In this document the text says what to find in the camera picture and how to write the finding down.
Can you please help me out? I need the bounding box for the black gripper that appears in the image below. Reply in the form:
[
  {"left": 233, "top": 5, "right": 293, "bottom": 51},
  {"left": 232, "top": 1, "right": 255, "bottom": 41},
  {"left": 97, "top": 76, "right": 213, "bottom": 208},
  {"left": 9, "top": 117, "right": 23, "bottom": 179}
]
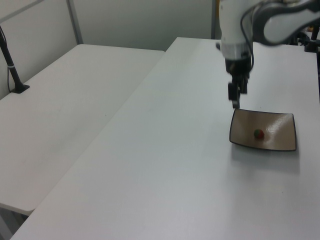
[{"left": 224, "top": 56, "right": 252, "bottom": 110}]

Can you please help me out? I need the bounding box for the brown square ceramic plate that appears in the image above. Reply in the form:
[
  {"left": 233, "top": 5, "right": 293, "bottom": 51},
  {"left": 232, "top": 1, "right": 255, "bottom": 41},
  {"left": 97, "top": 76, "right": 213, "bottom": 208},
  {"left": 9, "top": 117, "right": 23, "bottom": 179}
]
[{"left": 229, "top": 107, "right": 298, "bottom": 152}]

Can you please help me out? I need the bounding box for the white side table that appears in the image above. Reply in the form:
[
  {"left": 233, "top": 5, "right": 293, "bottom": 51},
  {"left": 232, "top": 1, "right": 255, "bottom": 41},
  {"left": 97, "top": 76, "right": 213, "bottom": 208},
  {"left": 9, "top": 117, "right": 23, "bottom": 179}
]
[{"left": 0, "top": 43, "right": 166, "bottom": 217}]

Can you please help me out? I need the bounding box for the black pole with white band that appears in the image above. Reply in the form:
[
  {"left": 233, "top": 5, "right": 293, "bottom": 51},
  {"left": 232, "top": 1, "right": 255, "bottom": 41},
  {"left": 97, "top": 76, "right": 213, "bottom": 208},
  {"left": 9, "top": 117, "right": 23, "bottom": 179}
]
[{"left": 0, "top": 24, "right": 31, "bottom": 95}]

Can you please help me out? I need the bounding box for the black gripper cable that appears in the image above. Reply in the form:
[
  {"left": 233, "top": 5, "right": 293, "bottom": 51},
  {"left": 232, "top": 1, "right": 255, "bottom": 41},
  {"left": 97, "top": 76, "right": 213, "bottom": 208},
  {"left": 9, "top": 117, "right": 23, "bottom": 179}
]
[{"left": 240, "top": 1, "right": 256, "bottom": 73}]

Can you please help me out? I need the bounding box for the grey metal partition post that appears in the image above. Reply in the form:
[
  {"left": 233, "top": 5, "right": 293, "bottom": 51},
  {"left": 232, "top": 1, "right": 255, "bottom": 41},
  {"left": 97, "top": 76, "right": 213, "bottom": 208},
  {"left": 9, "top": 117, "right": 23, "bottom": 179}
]
[
  {"left": 66, "top": 0, "right": 84, "bottom": 46},
  {"left": 210, "top": 0, "right": 217, "bottom": 40}
]

